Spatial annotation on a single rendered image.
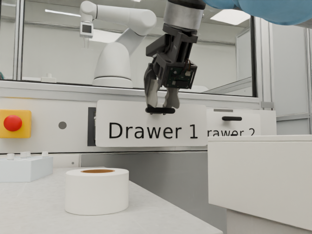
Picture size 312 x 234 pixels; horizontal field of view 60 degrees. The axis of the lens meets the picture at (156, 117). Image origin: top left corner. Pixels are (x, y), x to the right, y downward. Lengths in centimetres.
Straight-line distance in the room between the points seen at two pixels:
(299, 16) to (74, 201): 27
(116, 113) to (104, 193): 38
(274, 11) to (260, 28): 89
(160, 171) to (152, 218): 59
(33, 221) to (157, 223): 11
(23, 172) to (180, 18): 40
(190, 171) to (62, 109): 44
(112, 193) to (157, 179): 58
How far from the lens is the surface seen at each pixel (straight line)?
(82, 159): 80
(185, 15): 54
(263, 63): 112
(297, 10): 28
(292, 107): 255
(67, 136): 80
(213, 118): 93
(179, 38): 53
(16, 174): 55
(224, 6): 44
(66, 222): 28
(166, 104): 65
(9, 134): 76
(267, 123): 109
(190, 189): 91
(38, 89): 81
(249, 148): 29
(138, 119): 66
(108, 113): 64
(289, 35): 269
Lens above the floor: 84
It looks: 5 degrees up
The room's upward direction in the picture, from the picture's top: straight up
